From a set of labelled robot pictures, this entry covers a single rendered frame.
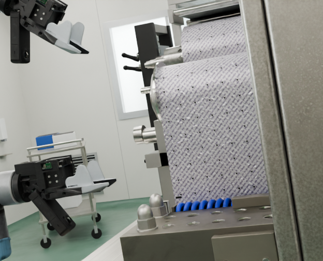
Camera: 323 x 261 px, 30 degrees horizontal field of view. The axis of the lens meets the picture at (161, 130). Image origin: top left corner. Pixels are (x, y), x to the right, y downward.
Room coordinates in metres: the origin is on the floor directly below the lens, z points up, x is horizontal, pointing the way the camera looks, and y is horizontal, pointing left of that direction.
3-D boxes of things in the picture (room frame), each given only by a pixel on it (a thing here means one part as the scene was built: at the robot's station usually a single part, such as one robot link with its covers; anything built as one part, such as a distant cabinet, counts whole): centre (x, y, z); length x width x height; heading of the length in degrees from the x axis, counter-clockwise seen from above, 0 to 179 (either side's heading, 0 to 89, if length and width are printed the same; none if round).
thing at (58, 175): (1.28, 0.26, 1.12); 0.12 x 0.08 x 0.09; 72
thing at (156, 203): (1.13, 0.03, 1.05); 0.04 x 0.04 x 0.04
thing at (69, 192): (1.24, 0.21, 1.09); 0.09 x 0.05 x 0.02; 63
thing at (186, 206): (1.14, -0.11, 1.03); 0.21 x 0.04 x 0.03; 72
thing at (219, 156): (1.16, -0.12, 1.11); 0.23 x 0.01 x 0.18; 72
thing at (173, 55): (1.50, -0.07, 1.33); 0.06 x 0.06 x 0.06; 72
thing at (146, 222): (1.04, 0.05, 1.05); 0.04 x 0.04 x 0.04
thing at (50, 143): (6.00, 1.04, 0.51); 0.91 x 0.58 x 1.02; 6
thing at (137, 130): (1.31, 0.05, 1.18); 0.04 x 0.02 x 0.04; 162
